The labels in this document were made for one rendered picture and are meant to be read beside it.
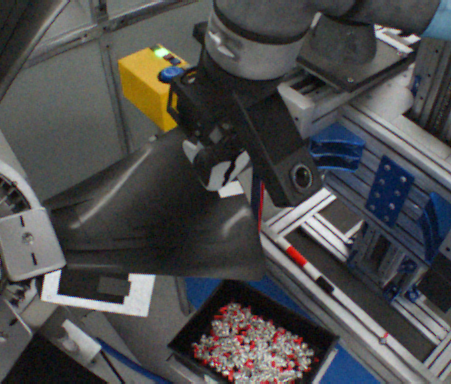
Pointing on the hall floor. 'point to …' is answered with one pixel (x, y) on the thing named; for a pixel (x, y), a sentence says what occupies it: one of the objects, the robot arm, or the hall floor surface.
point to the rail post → (182, 296)
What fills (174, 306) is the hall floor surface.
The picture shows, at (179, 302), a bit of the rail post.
